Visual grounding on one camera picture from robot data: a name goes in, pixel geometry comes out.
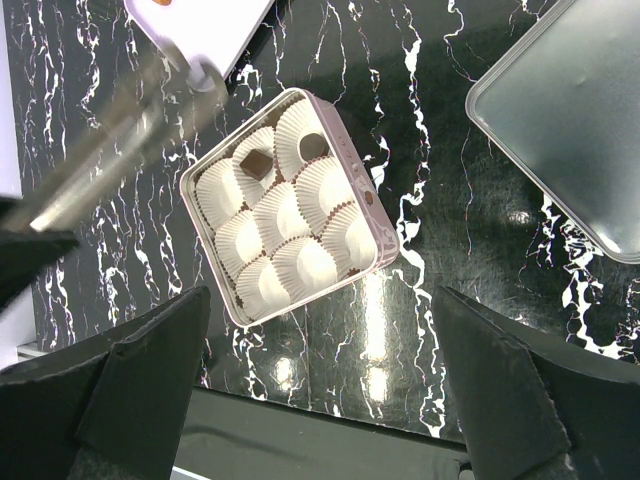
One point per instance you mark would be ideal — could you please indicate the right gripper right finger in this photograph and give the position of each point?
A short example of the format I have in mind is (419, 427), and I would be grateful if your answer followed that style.
(532, 406)

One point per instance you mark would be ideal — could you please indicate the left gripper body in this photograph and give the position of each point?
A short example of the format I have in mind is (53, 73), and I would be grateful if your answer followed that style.
(25, 255)

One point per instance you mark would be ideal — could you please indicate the square dark chocolate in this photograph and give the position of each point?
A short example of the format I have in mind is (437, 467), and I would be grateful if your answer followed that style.
(256, 164)

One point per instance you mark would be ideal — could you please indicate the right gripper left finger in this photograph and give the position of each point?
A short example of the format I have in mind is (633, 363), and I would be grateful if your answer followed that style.
(110, 407)

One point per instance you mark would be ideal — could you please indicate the silver tin lid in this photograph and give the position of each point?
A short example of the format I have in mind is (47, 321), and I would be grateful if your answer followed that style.
(563, 105)

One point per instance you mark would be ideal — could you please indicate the round dark chocolate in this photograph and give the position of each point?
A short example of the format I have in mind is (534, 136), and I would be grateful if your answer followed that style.
(312, 146)

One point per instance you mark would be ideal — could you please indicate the lilac plastic tray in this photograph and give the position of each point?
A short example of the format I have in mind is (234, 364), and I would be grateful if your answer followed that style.
(216, 31)

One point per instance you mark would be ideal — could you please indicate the pink chocolate tin box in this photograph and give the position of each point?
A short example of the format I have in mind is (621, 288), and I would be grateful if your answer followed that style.
(305, 230)

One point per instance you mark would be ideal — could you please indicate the metal tongs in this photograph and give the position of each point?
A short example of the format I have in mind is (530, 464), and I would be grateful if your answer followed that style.
(167, 99)

